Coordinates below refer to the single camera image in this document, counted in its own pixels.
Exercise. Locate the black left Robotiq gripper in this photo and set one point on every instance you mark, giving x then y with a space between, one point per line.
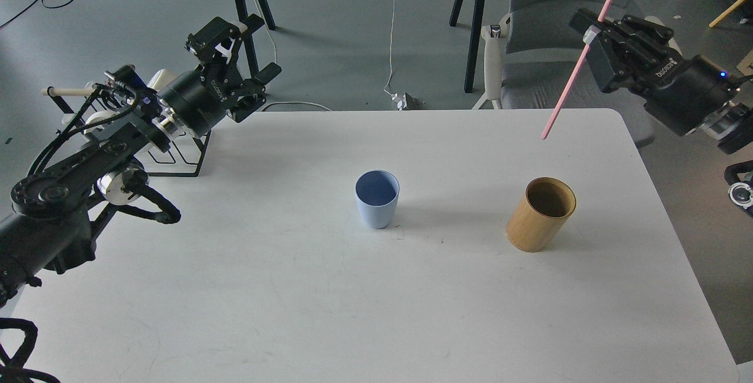
203 97

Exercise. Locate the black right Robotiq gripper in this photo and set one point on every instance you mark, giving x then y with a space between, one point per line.
684 95

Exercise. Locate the pink chopstick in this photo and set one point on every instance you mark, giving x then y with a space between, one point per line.
573 74

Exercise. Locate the light blue plastic cup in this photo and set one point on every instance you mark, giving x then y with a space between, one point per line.
377 194

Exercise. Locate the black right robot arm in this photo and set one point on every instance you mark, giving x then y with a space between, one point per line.
735 142

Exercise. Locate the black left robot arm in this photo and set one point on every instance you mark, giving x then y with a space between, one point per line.
90 172

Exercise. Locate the white cup on rack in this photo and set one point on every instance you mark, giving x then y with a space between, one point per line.
161 79

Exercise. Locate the bamboo wooden cup holder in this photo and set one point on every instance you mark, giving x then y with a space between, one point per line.
544 208

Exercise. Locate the grey office chair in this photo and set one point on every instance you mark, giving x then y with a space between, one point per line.
530 54

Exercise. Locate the wooden stick far right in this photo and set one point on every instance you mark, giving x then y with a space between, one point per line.
733 7

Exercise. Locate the white mug on rack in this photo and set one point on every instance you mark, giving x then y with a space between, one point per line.
101 119

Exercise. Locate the white power adapter on floor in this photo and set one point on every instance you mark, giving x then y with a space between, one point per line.
405 102

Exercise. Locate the black wire cup rack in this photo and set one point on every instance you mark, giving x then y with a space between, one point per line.
185 155

